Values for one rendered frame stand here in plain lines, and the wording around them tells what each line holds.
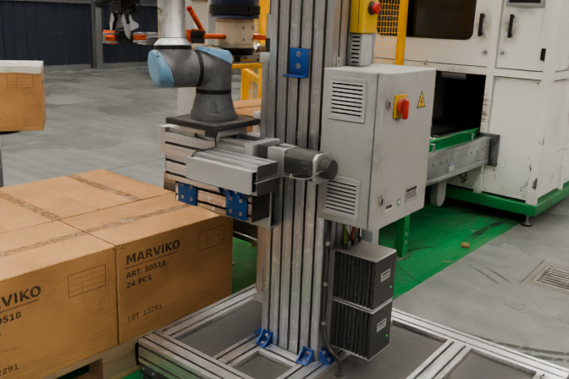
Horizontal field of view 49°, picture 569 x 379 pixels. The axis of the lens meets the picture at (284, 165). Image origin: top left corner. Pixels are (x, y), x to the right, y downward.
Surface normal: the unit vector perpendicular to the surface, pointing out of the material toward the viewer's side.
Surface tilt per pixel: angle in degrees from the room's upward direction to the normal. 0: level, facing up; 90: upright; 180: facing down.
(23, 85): 90
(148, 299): 90
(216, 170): 90
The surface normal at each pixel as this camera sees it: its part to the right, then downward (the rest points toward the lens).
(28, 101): 0.32, 0.24
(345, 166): -0.61, 0.17
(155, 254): 0.75, 0.18
